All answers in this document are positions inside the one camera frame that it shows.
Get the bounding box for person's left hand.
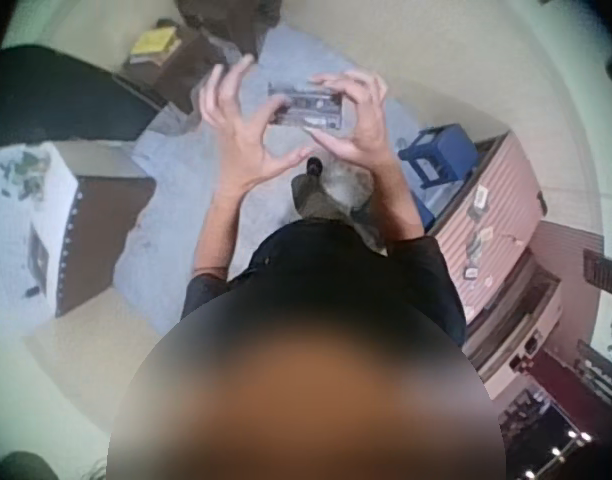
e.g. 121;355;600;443
198;53;313;202

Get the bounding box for person's right hand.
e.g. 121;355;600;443
304;68;403;177

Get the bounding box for clear cassette tape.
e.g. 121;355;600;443
266;81;348;131

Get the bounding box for blue plastic stool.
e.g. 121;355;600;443
396;123;481;224

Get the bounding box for person's legs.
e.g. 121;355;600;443
289;155;390;259

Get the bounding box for light blue rug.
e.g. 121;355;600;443
109;23;440;334

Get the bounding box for dark brown side table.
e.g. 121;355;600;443
113;19;223;117

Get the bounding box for dark brown furniture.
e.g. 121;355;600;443
174;0;283;62

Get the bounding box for yellow book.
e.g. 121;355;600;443
129;26;181;57

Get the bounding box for pink ribbed suitcase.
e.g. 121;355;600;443
428;130;548;321

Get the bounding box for black sofa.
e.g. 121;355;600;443
0;44;161;149

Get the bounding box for brown studded box white top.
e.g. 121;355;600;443
0;139;158;320

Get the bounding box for dark red cabinet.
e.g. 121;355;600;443
495;348;612;480

